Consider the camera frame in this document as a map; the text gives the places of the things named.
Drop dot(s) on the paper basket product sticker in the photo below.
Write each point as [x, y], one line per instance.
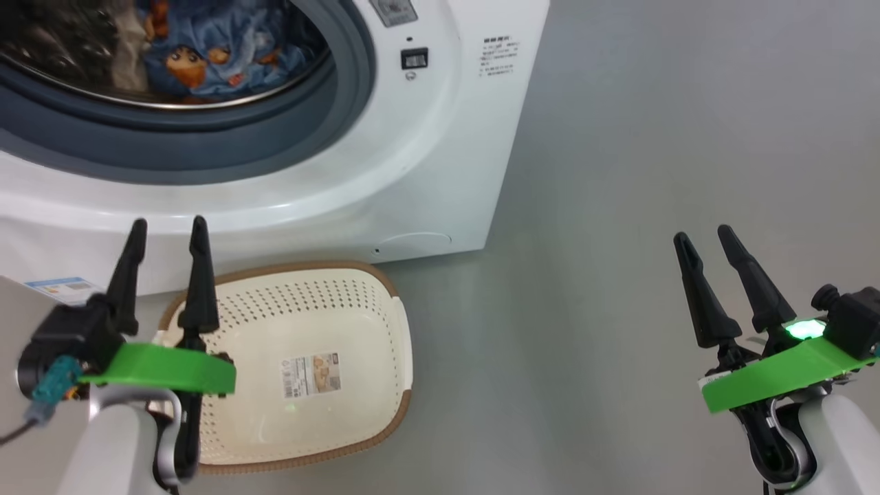
[311, 375]

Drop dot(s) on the blue cartoon print garment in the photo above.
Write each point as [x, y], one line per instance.
[234, 48]

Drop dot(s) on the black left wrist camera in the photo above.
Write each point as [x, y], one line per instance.
[69, 337]

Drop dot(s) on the grey warning sticker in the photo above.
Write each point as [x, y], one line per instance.
[393, 10]

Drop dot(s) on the black printed text label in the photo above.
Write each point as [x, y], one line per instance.
[500, 56]

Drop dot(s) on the round white filter cover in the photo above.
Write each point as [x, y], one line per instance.
[416, 244]

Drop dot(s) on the blue energy label sticker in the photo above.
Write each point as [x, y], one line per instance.
[65, 289]

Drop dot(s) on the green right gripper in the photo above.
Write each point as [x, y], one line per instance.
[763, 378]

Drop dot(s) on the white front-load washing machine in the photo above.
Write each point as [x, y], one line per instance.
[412, 172]

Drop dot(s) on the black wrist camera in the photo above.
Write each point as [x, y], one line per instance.
[69, 337]
[856, 320]

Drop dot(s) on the cream cartoon print garment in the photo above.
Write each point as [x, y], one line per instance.
[129, 55]

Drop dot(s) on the cream basket with brown rim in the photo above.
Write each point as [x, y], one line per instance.
[309, 309]

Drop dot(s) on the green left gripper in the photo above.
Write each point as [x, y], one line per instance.
[165, 368]

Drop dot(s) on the black square door latch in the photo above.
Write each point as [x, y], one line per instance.
[414, 58]

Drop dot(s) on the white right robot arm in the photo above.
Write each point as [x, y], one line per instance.
[849, 440]

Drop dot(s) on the washing machine drum with laundry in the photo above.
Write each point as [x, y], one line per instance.
[62, 48]

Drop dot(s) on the grey rubber door gasket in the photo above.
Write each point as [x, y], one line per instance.
[206, 144]

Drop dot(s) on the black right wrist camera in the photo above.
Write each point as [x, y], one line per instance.
[856, 320]

